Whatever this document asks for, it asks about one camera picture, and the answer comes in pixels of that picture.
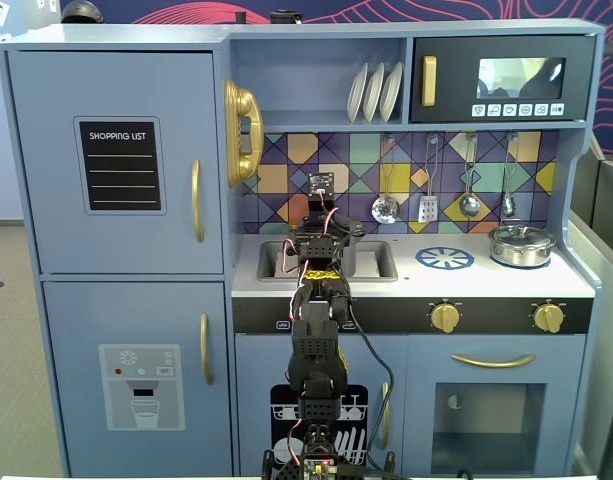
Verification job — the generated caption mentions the gold stove knob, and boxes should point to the gold stove knob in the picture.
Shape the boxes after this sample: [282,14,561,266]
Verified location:
[532,301,566,335]
[429,301,462,335]

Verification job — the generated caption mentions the grey toy sink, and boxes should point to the grey toy sink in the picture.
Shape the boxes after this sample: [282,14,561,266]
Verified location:
[256,239,400,283]

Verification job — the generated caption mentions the white toy plate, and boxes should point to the white toy plate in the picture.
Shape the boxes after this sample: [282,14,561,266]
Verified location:
[362,61,387,124]
[378,60,404,123]
[346,62,370,124]

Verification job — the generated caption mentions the black shopping list chalkboard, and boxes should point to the black shopping list chalkboard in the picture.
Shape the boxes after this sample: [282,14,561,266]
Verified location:
[73,116,168,216]

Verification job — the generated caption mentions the red white servo wire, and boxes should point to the red white servo wire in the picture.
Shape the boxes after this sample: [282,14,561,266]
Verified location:
[284,418,308,474]
[282,238,304,276]

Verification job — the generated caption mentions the black stove control panel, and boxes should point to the black stove control panel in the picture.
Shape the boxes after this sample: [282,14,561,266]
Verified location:
[232,295,596,336]

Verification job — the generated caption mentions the black helmet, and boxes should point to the black helmet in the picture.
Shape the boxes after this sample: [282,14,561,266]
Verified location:
[59,0,106,25]

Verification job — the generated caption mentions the gold oven door handle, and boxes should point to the gold oven door handle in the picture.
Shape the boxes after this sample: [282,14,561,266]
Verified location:
[450,352,539,370]

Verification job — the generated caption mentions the blue freezer door with dispenser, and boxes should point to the blue freezer door with dispenser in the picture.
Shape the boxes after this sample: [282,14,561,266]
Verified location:
[41,280,236,479]

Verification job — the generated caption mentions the blue fridge door with chalkboard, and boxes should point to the blue fridge door with chalkboard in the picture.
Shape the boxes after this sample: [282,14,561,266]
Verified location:
[7,49,225,275]

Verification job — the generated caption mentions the gold microwave door handle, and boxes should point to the gold microwave door handle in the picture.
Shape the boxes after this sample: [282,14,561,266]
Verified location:
[420,55,439,108]

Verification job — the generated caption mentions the robot controller circuit board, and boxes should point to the robot controller circuit board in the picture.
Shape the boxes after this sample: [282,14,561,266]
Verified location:
[298,457,337,480]

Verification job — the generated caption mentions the black microwave door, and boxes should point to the black microwave door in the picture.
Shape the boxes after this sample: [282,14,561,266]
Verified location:
[409,34,598,124]

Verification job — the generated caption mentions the black cylindrical object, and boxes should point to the black cylindrical object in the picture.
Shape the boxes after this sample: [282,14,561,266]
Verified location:
[269,8,306,25]

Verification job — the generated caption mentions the blue oven door with window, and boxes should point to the blue oven door with window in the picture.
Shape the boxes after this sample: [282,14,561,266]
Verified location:
[404,334,587,476]

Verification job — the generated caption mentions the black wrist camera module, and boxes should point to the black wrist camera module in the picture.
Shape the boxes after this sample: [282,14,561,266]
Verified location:
[307,172,336,197]

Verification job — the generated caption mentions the gold dishwasher door handle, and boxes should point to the gold dishwasher door handle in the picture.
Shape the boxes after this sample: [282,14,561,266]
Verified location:
[379,381,392,450]

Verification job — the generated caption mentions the black power cable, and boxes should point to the black power cable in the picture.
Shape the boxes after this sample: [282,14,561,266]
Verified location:
[346,298,396,476]

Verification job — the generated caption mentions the silver slotted skimmer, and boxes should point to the silver slotted skimmer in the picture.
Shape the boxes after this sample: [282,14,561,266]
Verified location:
[370,132,402,225]

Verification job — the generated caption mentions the silver ladle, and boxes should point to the silver ladle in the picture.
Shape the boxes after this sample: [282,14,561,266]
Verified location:
[457,132,483,219]

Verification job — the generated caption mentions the gold fridge door handle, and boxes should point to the gold fridge door handle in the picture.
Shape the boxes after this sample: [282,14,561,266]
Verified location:
[199,312,215,386]
[190,159,206,245]

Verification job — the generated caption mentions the dishwasher door with rack print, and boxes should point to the dishwasher door with rack print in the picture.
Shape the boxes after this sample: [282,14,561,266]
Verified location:
[234,333,408,477]

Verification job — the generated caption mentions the blue toy kitchen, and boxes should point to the blue toy kitchen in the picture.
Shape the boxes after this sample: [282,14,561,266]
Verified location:
[0,17,607,479]

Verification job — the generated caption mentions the gold toy telephone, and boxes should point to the gold toy telephone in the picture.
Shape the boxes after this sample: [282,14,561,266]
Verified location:
[222,78,265,189]

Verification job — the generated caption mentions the colourful mosaic backsplash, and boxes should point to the colourful mosaic backsplash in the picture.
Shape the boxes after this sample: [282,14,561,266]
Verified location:
[242,131,558,236]

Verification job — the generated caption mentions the silver whisk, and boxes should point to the silver whisk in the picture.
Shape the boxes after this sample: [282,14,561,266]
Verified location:
[500,132,521,218]

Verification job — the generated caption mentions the silver slotted spatula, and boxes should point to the silver slotted spatula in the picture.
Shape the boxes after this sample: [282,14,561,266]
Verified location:
[417,132,442,224]

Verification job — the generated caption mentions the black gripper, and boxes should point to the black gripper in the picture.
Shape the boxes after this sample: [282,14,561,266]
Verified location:
[289,193,365,242]

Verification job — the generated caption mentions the silver steel pot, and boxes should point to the silver steel pot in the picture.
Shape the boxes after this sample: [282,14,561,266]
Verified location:
[487,223,558,269]

